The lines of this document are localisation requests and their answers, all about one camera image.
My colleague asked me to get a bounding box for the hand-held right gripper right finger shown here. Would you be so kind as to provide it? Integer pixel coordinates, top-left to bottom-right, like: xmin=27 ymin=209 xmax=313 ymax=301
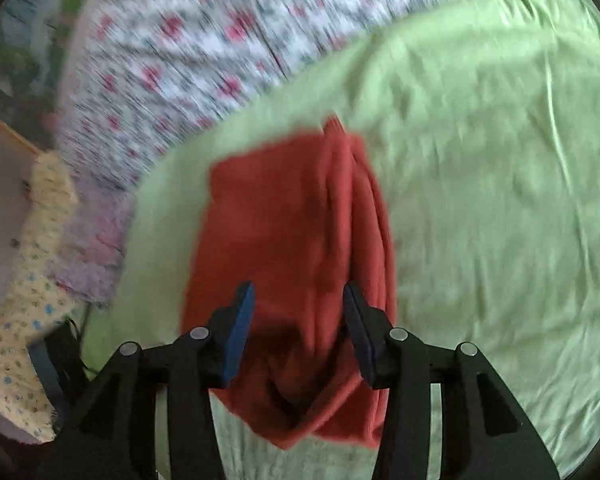
xmin=342 ymin=282 xmax=561 ymax=480

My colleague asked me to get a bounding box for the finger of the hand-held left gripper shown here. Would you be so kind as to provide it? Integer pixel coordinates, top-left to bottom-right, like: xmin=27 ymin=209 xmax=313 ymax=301
xmin=27 ymin=317 xmax=88 ymax=431

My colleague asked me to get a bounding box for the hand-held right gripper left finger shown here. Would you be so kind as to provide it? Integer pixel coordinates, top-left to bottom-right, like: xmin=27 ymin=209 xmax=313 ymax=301
xmin=37 ymin=281 xmax=257 ymax=480

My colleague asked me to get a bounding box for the red knitted sweater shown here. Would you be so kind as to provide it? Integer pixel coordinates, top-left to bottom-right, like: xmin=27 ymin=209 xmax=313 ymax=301
xmin=180 ymin=116 xmax=398 ymax=451

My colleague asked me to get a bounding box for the yellow printed cloth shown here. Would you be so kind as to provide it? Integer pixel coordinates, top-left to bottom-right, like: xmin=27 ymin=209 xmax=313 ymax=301
xmin=0 ymin=152 xmax=78 ymax=443

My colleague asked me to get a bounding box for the pastel floral ruffled cloth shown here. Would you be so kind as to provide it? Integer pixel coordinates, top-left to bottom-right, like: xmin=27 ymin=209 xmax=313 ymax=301
xmin=47 ymin=180 xmax=136 ymax=306

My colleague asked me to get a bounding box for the light green bed sheet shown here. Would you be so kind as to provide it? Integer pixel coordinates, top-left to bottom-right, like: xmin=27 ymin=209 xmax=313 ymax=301
xmin=82 ymin=0 xmax=600 ymax=480

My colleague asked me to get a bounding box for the wooden board edge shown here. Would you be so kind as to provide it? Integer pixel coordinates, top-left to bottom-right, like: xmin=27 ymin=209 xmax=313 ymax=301
xmin=0 ymin=110 xmax=43 ymax=157

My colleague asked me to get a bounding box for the white pink floral quilt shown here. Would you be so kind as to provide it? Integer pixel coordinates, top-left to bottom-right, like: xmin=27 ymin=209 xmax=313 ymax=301
xmin=55 ymin=0 xmax=571 ymax=193

